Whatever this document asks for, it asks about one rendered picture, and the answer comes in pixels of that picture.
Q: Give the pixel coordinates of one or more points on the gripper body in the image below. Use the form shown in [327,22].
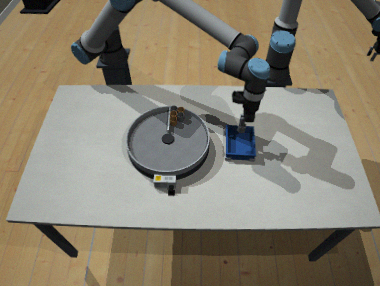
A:
[251,111]
[377,41]

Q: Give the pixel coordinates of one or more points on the blue crate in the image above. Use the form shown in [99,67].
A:
[240,146]

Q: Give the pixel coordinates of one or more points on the white control box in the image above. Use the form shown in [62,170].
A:
[165,179]

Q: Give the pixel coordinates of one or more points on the black box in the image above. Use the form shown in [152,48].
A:
[36,5]

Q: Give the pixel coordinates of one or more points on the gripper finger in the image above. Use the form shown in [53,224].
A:
[370,51]
[241,120]
[374,56]

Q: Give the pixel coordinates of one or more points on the steel bushing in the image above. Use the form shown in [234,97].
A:
[173,108]
[181,116]
[241,129]

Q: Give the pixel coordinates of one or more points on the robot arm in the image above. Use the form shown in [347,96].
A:
[281,50]
[200,20]

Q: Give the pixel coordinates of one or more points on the grey turntable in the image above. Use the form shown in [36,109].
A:
[150,150]

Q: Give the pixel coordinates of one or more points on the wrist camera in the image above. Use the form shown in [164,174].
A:
[237,97]

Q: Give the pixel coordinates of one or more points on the white table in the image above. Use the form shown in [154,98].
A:
[83,183]

